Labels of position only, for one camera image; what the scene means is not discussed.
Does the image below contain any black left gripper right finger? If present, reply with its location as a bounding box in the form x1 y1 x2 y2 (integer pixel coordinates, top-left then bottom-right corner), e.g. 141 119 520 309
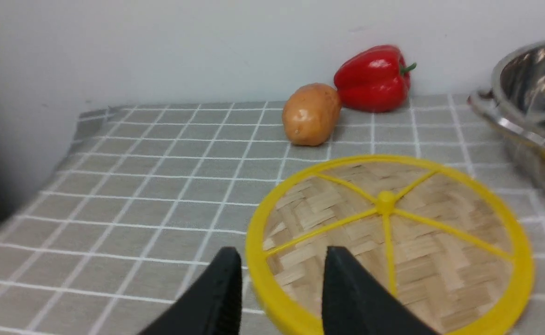
323 247 436 335

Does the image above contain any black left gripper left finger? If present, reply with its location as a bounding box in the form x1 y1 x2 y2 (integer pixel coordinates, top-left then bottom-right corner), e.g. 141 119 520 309
140 247 243 335

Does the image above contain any yellow rimmed bamboo steamer lid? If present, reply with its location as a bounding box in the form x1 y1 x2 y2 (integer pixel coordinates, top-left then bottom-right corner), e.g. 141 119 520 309
245 155 535 335

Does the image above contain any stainless steel pot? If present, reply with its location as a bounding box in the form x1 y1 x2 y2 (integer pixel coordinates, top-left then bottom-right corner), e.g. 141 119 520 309
467 40 545 192

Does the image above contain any grey checked tablecloth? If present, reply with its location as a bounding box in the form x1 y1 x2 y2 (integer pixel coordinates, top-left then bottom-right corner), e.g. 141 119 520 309
0 94 545 335

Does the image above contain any brown potato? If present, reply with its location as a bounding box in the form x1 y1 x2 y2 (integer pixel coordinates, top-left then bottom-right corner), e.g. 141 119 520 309
282 83 342 147

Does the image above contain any red bell pepper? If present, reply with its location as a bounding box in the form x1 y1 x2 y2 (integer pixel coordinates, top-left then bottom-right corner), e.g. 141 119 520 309
334 44 417 113

